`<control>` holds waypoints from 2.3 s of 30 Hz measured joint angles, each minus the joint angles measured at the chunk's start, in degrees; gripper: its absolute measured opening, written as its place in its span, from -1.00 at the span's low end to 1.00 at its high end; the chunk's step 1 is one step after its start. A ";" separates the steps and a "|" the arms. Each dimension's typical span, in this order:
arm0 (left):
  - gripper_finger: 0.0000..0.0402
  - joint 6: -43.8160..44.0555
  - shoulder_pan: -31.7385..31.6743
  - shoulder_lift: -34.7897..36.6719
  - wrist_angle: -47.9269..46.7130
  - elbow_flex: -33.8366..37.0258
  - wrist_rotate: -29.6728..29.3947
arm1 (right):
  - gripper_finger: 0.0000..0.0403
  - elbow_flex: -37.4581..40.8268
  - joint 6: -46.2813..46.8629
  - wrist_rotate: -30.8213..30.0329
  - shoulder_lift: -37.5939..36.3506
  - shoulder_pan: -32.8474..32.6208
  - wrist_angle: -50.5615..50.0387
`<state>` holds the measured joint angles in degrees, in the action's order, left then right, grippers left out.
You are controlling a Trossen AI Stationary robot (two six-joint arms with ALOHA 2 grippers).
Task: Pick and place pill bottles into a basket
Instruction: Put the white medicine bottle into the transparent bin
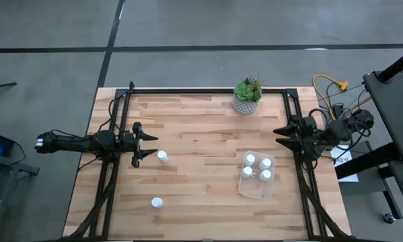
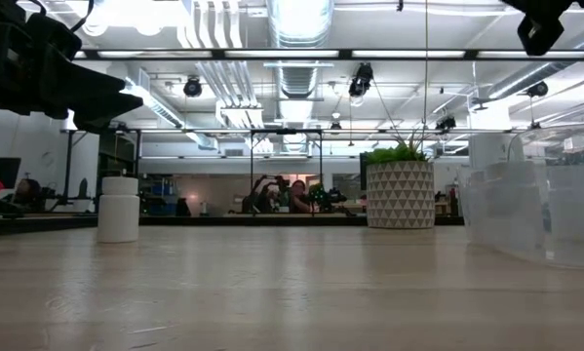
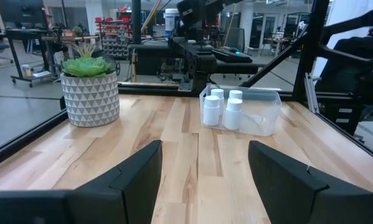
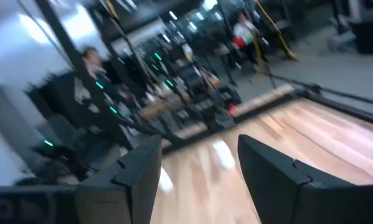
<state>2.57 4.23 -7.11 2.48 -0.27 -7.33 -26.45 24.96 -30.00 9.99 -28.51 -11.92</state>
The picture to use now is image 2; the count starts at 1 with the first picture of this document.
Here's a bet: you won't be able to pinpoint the silver ribbed ventilation duct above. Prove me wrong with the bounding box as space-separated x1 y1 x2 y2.
265 0 335 98

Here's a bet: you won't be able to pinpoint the succulent in triangle-patterned pot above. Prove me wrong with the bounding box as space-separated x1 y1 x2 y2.
362 127 437 229

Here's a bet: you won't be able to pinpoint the thin hanging cord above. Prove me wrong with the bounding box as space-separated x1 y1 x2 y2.
421 0 430 147

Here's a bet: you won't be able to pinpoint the white room pillar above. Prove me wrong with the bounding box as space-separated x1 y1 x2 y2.
469 132 525 170

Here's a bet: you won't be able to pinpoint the long black horizontal rail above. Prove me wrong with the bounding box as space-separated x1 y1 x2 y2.
59 127 536 136

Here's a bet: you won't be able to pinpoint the clear plastic basket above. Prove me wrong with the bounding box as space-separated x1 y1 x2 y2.
456 124 584 270

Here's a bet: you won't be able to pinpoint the white rectangular air duct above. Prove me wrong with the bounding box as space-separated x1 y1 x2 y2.
123 72 219 150

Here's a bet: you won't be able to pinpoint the grey ceiling duct pipe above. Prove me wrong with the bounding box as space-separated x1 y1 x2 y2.
471 60 565 106

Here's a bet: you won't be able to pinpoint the black left camera cable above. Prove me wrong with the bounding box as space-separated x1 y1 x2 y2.
69 0 96 33

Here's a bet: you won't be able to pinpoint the long ceiling light fixture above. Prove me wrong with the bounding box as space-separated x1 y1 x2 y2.
74 47 584 62

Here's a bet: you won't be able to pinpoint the black aluminium table frame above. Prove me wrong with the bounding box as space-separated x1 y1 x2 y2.
0 213 466 239

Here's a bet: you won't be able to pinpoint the dark computer monitor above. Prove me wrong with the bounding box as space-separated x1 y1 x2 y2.
0 156 22 190

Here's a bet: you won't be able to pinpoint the person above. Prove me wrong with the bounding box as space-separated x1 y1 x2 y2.
245 174 315 215

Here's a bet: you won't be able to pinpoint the blue storage bins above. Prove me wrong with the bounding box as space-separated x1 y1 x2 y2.
147 177 178 216

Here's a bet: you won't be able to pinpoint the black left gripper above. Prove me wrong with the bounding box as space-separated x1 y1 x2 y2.
0 0 144 134

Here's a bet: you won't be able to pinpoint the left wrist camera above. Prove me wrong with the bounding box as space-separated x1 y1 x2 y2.
25 12 83 59

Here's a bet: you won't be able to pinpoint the black shelf unit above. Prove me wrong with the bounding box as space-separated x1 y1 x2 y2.
95 129 142 215

